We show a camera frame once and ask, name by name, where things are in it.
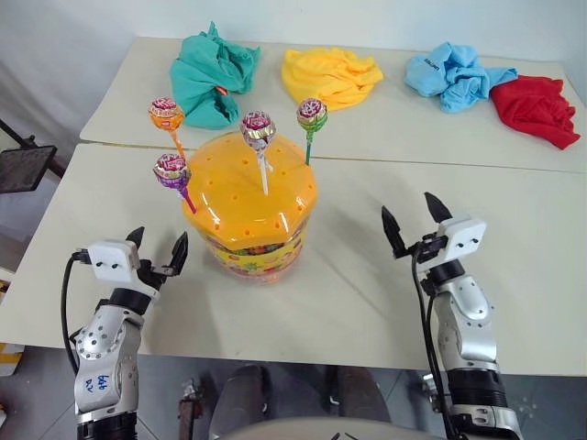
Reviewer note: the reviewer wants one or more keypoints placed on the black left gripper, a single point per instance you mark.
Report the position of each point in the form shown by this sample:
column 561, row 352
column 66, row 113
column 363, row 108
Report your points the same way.
column 150, row 274

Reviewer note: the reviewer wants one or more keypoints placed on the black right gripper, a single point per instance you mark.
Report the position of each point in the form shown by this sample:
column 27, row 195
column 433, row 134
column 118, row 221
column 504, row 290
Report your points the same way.
column 433, row 249

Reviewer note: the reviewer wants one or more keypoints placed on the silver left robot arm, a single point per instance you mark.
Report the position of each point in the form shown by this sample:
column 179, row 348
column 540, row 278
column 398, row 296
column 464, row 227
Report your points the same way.
column 107, row 353

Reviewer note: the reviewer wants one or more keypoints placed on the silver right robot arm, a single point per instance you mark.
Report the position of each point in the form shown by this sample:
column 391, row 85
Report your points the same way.
column 468, row 321

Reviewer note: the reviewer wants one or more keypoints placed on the purple wrapped lollipop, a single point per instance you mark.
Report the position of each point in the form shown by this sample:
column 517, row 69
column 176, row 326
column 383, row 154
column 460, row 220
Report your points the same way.
column 170, row 168

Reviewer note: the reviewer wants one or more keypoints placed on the yellow lollipop display jar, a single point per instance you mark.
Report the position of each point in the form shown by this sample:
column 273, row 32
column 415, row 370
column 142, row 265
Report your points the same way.
column 247, row 215

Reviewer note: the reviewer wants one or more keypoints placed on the orange wrapped lollipop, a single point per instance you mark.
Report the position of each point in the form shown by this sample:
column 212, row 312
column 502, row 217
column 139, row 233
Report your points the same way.
column 165, row 112

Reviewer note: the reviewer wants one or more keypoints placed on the green wrapped lollipop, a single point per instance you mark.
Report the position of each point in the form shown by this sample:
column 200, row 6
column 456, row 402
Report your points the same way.
column 312, row 112

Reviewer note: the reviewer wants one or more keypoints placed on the white stick lollipop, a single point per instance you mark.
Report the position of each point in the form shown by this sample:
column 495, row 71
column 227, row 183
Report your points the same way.
column 257, row 127

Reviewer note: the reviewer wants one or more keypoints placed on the light blue cloth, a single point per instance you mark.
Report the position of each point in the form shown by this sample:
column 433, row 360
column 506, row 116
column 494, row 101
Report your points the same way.
column 454, row 78

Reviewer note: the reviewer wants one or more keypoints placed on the black metal stand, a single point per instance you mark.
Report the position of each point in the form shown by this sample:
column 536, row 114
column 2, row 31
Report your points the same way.
column 23, row 167

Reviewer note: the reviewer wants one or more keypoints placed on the red cloth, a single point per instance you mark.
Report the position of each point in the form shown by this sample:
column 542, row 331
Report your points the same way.
column 532, row 105

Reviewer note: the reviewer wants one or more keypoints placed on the teal green cloth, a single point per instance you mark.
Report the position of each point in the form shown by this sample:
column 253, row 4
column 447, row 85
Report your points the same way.
column 202, row 78

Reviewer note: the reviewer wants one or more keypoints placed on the yellow cloth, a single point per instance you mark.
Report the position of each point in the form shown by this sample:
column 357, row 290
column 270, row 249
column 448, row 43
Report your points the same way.
column 321, row 73

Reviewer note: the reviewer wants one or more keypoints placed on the yellow box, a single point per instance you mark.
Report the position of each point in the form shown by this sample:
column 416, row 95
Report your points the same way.
column 9, row 359

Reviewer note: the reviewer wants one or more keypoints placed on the grey robot torso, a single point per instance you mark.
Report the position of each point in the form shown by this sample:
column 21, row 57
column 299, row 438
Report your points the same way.
column 298, row 431

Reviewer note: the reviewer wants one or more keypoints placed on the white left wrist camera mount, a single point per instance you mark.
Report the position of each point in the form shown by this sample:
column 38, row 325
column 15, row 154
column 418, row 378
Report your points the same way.
column 112, row 259

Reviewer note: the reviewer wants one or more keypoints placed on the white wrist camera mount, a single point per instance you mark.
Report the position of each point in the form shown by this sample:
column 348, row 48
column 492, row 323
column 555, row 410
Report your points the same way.
column 465, row 238
column 112, row 259

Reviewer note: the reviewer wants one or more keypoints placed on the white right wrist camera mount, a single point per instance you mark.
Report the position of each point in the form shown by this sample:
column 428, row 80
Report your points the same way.
column 465, row 238

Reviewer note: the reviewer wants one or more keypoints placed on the brown rusty bracket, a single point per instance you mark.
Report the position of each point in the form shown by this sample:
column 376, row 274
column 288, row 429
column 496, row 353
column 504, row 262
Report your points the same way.
column 189, row 408

